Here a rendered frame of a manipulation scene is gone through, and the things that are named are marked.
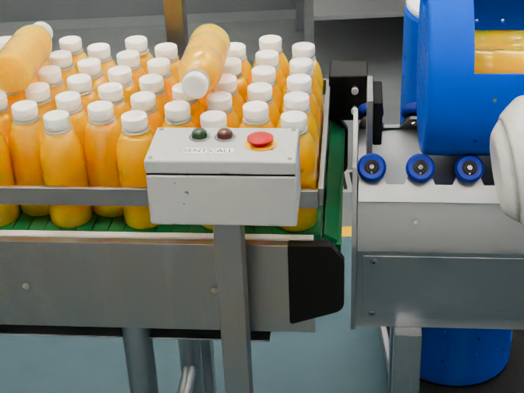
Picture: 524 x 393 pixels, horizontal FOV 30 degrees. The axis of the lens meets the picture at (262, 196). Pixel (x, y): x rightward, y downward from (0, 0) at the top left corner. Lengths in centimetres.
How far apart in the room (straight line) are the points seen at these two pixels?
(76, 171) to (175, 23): 53
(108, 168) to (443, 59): 53
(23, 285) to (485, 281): 74
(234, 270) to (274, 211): 14
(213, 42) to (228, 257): 35
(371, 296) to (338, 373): 95
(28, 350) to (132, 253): 132
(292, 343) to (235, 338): 124
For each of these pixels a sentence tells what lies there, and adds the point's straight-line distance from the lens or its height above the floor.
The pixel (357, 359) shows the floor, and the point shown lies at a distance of 266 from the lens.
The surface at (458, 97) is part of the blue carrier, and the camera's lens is 145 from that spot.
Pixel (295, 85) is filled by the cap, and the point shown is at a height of 108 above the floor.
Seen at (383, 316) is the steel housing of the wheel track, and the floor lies 65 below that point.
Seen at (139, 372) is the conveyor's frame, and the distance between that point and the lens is 166.
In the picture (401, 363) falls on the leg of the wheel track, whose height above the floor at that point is 56.
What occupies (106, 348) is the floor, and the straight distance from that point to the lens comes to 275.
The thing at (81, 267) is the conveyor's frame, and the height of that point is 85.
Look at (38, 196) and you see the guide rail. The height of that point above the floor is 97.
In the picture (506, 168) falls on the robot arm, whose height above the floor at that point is 123.
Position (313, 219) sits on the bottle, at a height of 92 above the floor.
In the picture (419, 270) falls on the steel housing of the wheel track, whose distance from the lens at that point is 162.
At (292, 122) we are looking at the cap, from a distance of 141.
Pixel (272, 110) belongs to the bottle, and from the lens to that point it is 152.
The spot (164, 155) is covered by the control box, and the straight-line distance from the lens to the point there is 130.
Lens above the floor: 170
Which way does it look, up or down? 30 degrees down
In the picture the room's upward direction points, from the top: 2 degrees counter-clockwise
